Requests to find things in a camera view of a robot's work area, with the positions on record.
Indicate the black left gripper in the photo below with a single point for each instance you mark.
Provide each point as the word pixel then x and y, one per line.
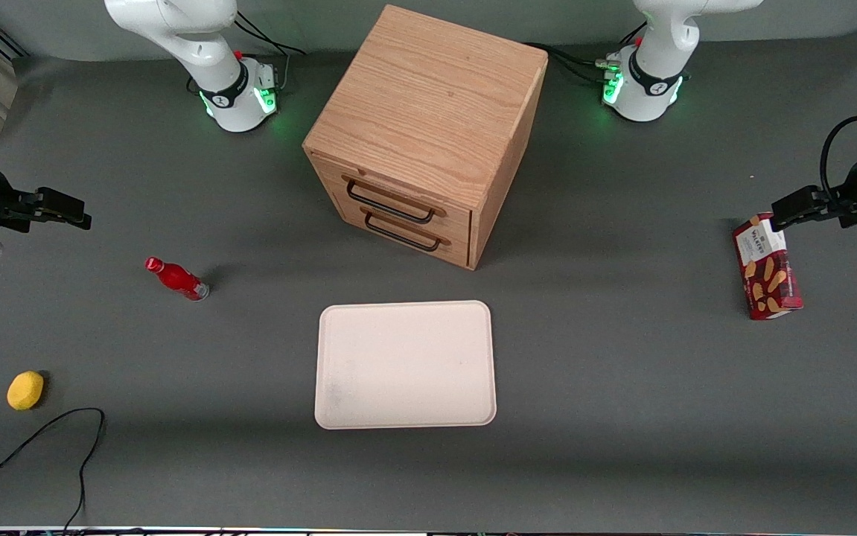
pixel 847 202

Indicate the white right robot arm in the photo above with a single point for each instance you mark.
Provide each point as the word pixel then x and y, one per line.
pixel 205 52

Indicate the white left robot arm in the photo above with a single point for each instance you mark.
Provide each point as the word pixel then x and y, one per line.
pixel 655 67

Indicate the wooden drawer cabinet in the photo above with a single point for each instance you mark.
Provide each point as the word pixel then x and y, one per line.
pixel 428 97

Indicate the red cookie box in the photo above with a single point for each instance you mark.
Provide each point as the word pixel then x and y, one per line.
pixel 769 275

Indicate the red bottle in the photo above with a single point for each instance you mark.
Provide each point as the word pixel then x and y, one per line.
pixel 176 279

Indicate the yellow lemon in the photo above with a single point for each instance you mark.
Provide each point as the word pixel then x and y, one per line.
pixel 25 391

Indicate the cream plastic tray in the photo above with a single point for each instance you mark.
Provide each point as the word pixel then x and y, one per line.
pixel 406 365

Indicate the aluminium frame rail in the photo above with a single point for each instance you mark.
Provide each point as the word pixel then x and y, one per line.
pixel 10 43

